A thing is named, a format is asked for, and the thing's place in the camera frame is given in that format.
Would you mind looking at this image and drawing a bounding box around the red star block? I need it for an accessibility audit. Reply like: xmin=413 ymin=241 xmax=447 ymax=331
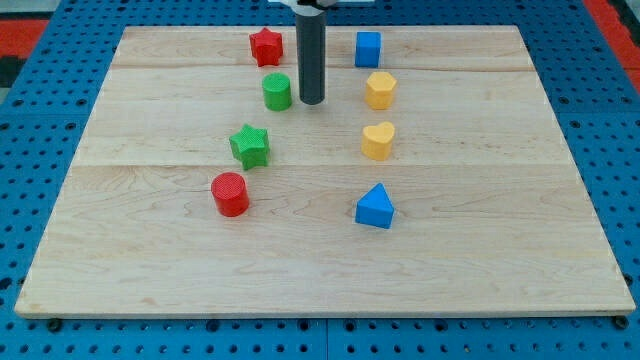
xmin=249 ymin=28 xmax=284 ymax=67

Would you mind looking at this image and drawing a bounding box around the green star block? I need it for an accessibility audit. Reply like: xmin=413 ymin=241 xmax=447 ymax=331
xmin=229 ymin=124 xmax=270 ymax=170

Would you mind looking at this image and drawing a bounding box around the blue triangle block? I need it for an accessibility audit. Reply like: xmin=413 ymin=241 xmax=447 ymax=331
xmin=355 ymin=183 xmax=395 ymax=229

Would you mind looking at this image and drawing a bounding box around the blue cube block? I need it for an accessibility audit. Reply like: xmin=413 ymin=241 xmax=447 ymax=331
xmin=354 ymin=31 xmax=382 ymax=68

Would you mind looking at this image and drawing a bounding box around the light wooden board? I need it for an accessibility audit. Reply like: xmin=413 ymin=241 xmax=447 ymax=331
xmin=15 ymin=26 xmax=636 ymax=319

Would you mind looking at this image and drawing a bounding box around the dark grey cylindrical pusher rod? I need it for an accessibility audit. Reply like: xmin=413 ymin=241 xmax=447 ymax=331
xmin=294 ymin=6 xmax=326 ymax=105

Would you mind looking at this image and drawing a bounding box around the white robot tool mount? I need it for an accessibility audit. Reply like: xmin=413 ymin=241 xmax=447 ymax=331
xmin=268 ymin=0 xmax=374 ymax=17

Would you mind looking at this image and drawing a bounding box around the yellow hexagon block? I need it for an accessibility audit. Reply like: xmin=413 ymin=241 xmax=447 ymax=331
xmin=365 ymin=71 xmax=398 ymax=110

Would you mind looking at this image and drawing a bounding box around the red cylinder block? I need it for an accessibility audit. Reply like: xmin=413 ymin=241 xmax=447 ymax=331
xmin=211 ymin=172 xmax=249 ymax=217

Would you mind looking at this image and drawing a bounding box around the yellow heart block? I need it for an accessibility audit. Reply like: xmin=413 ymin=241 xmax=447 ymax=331
xmin=361 ymin=121 xmax=395 ymax=161

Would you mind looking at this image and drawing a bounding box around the green cylinder block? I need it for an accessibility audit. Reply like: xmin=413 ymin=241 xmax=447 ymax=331
xmin=262 ymin=72 xmax=292 ymax=111

